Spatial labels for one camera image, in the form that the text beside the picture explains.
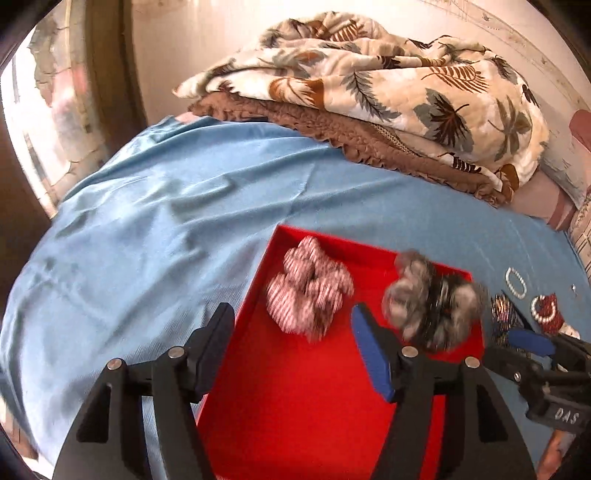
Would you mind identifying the grey organza scrunchie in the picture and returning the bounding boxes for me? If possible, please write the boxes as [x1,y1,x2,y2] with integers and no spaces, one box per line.
[382,250,487,352]

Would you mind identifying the red plaid scrunchie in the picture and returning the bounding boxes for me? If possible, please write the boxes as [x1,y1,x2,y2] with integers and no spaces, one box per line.
[266,236,355,342]

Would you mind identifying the white dotted scrunchie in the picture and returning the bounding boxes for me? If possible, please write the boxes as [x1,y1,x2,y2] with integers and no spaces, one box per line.
[559,323,581,339]

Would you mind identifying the black hair clip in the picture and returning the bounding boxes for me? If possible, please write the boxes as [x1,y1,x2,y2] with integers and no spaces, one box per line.
[502,290,534,331]

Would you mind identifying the leopard print scrunchie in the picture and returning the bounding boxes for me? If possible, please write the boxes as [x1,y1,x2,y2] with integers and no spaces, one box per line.
[491,293,524,346]

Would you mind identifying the red polka dot scrunchie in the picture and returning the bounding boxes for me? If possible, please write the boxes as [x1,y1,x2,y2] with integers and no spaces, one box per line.
[530,293,565,335]

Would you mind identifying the striped floral cushion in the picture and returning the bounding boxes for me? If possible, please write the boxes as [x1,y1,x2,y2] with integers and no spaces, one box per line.
[568,193,591,280]

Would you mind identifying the pink brown pillow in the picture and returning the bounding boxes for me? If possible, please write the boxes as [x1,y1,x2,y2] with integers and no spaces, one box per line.
[507,108,591,232]

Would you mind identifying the brown ruffled blanket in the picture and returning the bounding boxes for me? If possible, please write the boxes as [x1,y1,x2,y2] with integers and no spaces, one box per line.
[188,92,510,207]

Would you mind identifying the grey pillow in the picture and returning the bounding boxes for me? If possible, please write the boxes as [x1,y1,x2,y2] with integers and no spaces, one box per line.
[540,102,590,209]

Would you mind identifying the red shallow box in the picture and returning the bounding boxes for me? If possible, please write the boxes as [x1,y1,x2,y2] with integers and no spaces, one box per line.
[195,223,486,480]

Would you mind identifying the blue bed sheet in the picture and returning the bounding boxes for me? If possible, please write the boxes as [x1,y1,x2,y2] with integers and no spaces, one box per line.
[1,117,590,463]

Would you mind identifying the leaf print blanket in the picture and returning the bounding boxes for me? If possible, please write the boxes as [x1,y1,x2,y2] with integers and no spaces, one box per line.
[174,12,550,189]

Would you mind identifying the small pearl bracelet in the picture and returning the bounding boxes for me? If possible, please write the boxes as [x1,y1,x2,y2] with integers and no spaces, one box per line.
[504,266,529,301]

